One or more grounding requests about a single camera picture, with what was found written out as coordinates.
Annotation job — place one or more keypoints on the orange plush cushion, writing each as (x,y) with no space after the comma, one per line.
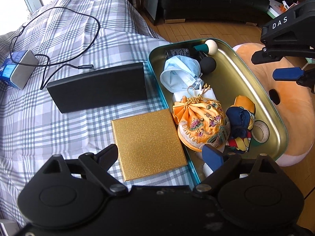
(290,103)

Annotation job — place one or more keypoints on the black rectangular box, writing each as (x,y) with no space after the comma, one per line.
(98,86)

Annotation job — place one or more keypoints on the silver power bank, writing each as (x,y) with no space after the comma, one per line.
(25,68)

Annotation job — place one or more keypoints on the navy and orange scarf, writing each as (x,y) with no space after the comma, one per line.
(240,120)

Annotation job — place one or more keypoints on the green tape roll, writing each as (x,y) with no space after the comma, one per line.
(257,126)

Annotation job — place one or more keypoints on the glass-top table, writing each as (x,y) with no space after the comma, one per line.
(278,7)

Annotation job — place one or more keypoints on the teal metal tin tray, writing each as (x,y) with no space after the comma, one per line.
(241,78)

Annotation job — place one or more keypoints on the orange embroidered pouch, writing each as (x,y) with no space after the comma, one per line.
(204,127)

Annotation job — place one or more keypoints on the black makeup sponge brush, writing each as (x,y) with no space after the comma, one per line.
(208,64)

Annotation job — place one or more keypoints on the gold textured box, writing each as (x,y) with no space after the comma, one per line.
(147,142)

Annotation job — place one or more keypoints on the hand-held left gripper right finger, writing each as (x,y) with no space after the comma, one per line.
(212,156)

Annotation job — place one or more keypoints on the dark glass panel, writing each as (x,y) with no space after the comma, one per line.
(151,0)

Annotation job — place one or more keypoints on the black sofa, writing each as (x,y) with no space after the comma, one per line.
(209,2)

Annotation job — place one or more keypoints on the grey plaid bed sheet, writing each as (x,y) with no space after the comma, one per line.
(73,41)

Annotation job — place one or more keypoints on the white tissue pack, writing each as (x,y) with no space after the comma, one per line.
(209,94)

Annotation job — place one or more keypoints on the small black bottle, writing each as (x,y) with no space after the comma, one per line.
(178,53)

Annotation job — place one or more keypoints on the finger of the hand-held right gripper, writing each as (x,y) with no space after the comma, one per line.
(286,73)
(270,55)

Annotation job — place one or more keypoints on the blue face mask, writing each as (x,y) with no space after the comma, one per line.
(182,71)

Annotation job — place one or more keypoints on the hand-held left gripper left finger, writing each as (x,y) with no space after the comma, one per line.
(108,157)

